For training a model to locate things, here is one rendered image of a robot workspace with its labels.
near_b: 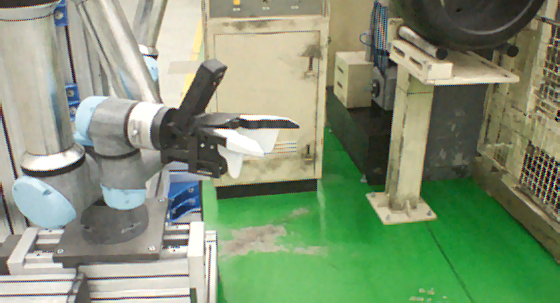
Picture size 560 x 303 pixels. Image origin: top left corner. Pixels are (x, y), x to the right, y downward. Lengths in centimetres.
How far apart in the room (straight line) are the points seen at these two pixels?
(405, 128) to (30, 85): 176
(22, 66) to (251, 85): 159
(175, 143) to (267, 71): 159
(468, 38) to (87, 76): 126
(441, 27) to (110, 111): 127
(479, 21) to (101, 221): 162
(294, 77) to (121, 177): 161
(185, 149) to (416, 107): 165
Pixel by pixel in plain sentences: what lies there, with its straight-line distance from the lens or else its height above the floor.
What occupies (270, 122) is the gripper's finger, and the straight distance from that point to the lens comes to 80.
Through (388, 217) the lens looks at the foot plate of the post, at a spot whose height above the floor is 2.
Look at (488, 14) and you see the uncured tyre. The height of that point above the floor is 98.
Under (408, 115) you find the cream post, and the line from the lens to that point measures 234.
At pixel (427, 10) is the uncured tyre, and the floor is 105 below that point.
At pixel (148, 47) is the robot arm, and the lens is 165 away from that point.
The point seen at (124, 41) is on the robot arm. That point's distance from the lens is 96.
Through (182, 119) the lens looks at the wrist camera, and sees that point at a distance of 78.
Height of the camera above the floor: 137
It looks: 25 degrees down
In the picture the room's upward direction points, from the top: straight up
